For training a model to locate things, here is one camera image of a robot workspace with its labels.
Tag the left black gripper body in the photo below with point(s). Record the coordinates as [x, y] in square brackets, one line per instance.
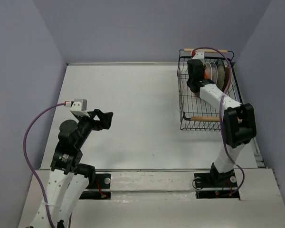
[87, 124]

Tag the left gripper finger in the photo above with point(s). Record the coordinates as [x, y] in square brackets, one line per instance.
[95, 114]
[105, 120]

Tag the white plate teal red rim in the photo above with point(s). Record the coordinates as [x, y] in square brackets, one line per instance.
[208, 71]

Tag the teal rim Hao Wei plate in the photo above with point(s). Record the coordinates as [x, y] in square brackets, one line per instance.
[214, 72]

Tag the black rimmed beige plate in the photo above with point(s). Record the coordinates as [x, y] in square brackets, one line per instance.
[221, 74]

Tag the woven bamboo round plate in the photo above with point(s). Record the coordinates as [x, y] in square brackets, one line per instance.
[227, 78]

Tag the orange plate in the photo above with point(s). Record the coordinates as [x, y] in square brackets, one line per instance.
[200, 81]

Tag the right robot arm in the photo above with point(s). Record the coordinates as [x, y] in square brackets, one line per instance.
[237, 122]

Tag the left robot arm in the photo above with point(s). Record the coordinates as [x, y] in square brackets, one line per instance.
[68, 177]

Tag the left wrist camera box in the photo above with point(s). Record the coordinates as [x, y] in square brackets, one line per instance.
[78, 108]

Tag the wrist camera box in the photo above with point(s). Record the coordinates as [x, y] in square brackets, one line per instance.
[78, 108]
[199, 55]

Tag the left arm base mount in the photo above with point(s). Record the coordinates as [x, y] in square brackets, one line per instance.
[99, 189]

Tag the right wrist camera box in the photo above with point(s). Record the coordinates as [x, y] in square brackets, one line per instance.
[199, 55]

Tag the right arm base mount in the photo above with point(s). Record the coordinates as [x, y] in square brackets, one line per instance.
[210, 187]

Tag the black wire dish rack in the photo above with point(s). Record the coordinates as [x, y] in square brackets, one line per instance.
[193, 106]

